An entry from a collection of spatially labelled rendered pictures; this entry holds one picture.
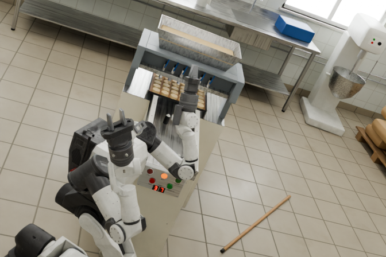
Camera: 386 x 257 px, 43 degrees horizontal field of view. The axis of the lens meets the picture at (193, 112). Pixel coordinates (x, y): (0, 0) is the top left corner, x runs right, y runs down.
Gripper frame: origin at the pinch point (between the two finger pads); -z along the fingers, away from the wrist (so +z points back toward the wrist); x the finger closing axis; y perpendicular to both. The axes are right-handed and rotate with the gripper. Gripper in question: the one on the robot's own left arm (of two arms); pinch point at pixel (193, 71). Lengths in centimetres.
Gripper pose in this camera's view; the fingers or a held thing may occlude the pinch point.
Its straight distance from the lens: 230.5
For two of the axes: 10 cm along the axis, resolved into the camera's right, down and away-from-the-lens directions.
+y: -9.6, -1.4, -2.2
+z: -1.7, 9.8, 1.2
